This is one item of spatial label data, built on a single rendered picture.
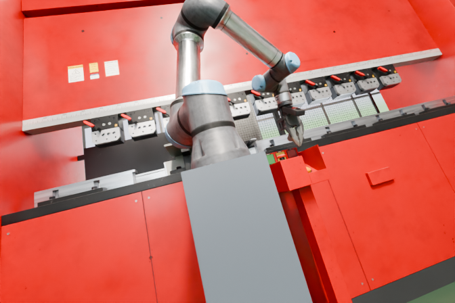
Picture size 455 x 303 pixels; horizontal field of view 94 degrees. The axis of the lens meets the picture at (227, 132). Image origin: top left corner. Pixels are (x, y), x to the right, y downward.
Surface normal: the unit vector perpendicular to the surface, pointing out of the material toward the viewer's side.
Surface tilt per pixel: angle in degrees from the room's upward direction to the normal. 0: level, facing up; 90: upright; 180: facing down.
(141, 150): 90
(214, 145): 73
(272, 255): 90
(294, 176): 90
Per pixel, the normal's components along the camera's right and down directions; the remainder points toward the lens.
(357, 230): 0.11, -0.30
